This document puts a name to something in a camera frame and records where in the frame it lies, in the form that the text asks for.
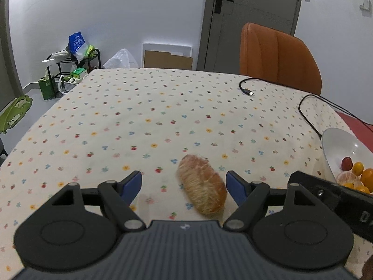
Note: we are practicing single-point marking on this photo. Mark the blue white package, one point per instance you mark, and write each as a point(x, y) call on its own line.
point(77, 45)

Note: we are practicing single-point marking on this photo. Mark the black door handle lock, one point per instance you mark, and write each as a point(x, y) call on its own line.
point(218, 5)

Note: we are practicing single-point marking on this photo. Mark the black metal shelf rack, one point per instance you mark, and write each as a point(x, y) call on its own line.
point(64, 63)

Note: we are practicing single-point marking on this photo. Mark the brown cardboard sheet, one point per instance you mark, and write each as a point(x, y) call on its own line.
point(166, 60)

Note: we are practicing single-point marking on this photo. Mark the orange leather chair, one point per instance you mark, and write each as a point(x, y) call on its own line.
point(278, 58)

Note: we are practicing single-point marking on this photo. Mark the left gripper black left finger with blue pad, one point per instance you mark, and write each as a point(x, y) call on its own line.
point(78, 227)

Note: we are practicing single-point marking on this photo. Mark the grey door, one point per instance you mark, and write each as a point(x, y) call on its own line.
point(219, 48)

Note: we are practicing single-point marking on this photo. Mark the white plastic shopping bag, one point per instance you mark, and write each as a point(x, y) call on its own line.
point(66, 83)

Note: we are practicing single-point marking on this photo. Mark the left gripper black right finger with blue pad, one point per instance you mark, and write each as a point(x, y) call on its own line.
point(290, 227)

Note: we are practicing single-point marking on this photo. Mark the green leaf floor mat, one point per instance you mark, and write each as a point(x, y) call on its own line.
point(13, 114)

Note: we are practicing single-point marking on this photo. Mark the small peeled pomelo piece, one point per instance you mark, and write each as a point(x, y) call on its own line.
point(202, 184)

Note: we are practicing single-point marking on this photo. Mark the clear plastic bag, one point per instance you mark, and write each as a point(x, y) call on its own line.
point(121, 59)

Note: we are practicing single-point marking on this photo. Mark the white wall switch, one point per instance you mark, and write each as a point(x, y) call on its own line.
point(364, 5)

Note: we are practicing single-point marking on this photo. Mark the white ceramic bowl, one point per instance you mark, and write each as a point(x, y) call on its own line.
point(338, 144)

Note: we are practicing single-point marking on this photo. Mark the red plum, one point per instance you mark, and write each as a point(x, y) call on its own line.
point(346, 164)

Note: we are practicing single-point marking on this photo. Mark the kumquat in bowl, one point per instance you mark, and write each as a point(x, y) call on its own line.
point(358, 169)

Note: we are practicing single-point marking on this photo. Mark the large orange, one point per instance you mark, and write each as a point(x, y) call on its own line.
point(362, 189)

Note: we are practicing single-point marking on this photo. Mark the red orange cartoon mat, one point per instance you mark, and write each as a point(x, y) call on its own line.
point(362, 132)

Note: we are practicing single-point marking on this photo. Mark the floral white tablecloth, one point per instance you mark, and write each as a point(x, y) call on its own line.
point(119, 121)

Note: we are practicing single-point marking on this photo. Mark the person's right hand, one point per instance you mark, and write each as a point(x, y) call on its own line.
point(367, 270)

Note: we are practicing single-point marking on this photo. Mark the white board against wall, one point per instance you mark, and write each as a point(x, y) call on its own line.
point(175, 49)

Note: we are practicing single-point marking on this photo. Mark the grey doorway frame left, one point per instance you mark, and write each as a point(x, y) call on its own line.
point(10, 83)

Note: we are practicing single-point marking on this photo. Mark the peeled pomelo segment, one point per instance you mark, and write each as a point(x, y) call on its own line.
point(348, 177)

